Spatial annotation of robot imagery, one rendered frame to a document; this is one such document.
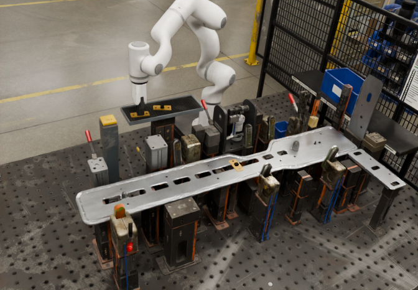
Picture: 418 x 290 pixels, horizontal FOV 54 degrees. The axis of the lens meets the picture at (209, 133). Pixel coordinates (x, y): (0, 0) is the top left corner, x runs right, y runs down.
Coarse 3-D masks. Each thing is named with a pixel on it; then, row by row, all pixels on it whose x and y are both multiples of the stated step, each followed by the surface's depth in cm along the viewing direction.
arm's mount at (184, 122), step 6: (192, 114) 258; (198, 114) 259; (180, 120) 250; (186, 120) 251; (192, 120) 252; (174, 126) 247; (180, 126) 244; (186, 126) 245; (174, 132) 249; (180, 132) 241; (186, 132) 240; (174, 138) 251; (180, 138) 243
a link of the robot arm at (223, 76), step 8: (216, 64) 223; (224, 64) 224; (208, 72) 223; (216, 72) 220; (224, 72) 219; (232, 72) 220; (208, 80) 227; (216, 80) 221; (224, 80) 219; (232, 80) 221; (208, 88) 232; (216, 88) 224; (224, 88) 223; (208, 96) 230; (216, 96) 230; (208, 104) 233; (216, 104) 233
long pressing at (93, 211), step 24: (288, 144) 205; (312, 144) 206; (336, 144) 208; (192, 168) 184; (216, 168) 185; (288, 168) 190; (96, 192) 166; (120, 192) 167; (168, 192) 170; (192, 192) 171; (96, 216) 156
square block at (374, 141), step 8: (368, 136) 206; (376, 136) 207; (368, 144) 207; (376, 144) 203; (384, 144) 206; (360, 152) 213; (368, 152) 208; (376, 152) 208; (376, 160) 212; (368, 176) 218; (360, 192) 223
